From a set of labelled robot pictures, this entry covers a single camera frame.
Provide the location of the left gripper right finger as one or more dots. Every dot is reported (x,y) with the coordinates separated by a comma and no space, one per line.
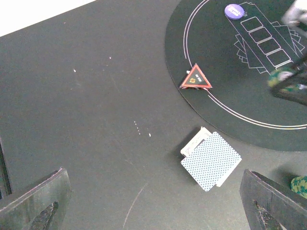
(271,206)

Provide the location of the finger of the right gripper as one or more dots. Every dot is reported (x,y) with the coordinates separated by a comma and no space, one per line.
(300,65)
(279,90)

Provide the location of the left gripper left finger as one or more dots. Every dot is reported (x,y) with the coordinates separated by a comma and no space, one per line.
(40,206)

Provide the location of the green chip stack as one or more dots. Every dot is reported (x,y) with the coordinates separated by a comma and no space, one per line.
(299,185)

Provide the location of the red triangular all-in button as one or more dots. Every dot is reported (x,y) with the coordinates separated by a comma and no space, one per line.
(195,79)

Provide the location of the green chips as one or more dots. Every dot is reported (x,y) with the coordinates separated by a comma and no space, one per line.
(281,74)

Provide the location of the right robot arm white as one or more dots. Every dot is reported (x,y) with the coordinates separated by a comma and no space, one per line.
(296,18)

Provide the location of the round black poker mat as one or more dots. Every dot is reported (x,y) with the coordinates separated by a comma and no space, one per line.
(237,57)

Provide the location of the blue-backed playing card deck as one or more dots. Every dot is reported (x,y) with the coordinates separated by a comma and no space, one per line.
(211,162)

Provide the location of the purple small blind button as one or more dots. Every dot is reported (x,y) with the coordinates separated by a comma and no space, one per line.
(234,11)

